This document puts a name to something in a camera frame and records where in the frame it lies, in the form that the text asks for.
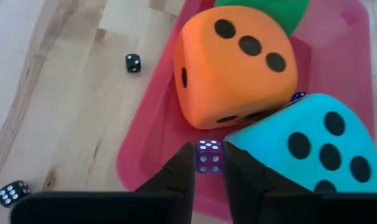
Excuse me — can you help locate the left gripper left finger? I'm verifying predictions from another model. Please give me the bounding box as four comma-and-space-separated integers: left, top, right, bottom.
133, 141, 197, 224

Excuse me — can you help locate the green foam die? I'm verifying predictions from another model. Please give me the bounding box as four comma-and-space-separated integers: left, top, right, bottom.
213, 0, 311, 37

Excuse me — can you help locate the orange foam die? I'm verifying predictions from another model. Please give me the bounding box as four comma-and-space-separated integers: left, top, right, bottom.
173, 5, 299, 131

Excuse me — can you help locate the small purple die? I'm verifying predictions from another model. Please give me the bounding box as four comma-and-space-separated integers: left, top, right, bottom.
195, 139, 224, 175
289, 91, 309, 103

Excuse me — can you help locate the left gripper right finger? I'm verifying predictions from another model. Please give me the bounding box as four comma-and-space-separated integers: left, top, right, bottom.
221, 141, 327, 224

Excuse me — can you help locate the small black die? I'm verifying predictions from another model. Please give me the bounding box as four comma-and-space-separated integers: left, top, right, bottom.
0, 180, 32, 208
124, 53, 142, 74

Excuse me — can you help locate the cyan foam die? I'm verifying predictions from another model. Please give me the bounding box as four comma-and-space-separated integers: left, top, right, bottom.
225, 93, 377, 194

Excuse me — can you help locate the pink plastic bin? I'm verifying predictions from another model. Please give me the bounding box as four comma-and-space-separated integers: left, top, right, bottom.
116, 0, 376, 223

